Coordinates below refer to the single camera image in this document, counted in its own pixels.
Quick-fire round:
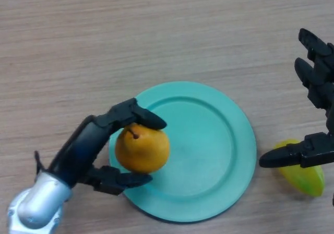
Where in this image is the yellow-green starfruit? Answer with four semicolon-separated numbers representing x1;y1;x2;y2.
272;139;326;197

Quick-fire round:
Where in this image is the yellow pear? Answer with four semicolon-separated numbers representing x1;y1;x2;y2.
115;123;170;174

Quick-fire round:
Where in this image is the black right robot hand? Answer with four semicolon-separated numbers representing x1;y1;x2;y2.
259;28;334;169

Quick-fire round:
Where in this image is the green round plate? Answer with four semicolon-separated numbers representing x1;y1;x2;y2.
109;81;257;223

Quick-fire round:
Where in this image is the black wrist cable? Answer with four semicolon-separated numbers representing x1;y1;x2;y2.
34;150;50;177

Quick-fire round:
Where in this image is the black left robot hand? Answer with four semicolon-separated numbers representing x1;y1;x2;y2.
48;97;168;196

